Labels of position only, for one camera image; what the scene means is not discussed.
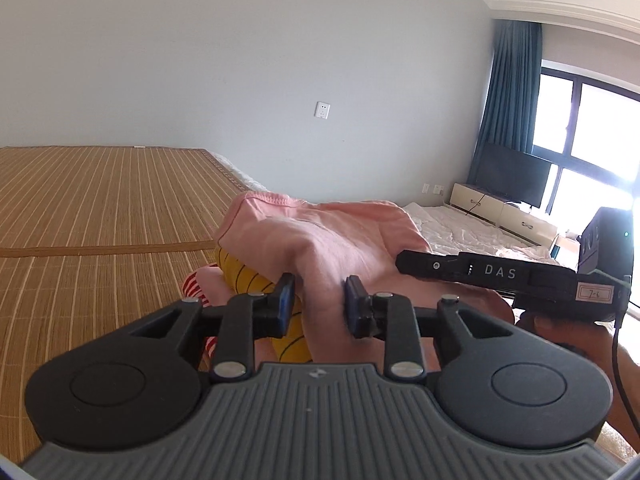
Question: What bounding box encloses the red striped folded garment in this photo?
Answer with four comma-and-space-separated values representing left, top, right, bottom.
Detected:
181, 267, 223, 361

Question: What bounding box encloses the blue curtain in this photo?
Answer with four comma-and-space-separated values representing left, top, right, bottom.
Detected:
474, 19, 544, 188

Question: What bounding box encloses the black cable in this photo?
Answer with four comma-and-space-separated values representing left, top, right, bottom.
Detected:
611, 272, 640, 436

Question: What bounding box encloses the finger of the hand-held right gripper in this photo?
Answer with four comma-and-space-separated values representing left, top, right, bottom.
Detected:
396, 249, 463, 281

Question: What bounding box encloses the mustard striped folded garment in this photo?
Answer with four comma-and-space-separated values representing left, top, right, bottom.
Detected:
215, 247, 313, 363

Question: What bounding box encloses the person's right hand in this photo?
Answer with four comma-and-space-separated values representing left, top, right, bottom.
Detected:
515, 308, 620, 392

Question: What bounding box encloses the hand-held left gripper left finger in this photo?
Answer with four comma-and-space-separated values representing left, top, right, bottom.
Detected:
122, 273, 297, 382

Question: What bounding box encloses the window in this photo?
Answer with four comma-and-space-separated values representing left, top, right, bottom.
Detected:
530, 60, 640, 308

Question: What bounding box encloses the pink folded garment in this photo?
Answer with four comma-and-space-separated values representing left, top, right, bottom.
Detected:
194, 264, 281, 363

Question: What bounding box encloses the pink cartoon print shirt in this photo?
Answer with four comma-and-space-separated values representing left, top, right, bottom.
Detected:
215, 191, 517, 367

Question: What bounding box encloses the black television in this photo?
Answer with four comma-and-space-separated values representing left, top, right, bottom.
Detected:
473, 141, 554, 210

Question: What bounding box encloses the white television cabinet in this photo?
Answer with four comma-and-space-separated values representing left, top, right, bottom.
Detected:
450, 181, 559, 251

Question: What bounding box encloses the person's right forearm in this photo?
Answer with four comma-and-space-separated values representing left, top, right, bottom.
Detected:
605, 337, 640, 451

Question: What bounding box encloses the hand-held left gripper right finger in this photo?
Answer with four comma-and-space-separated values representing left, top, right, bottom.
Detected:
344, 275, 516, 381

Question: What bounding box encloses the bamboo mat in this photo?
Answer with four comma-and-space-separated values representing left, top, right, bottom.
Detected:
0, 146, 263, 443

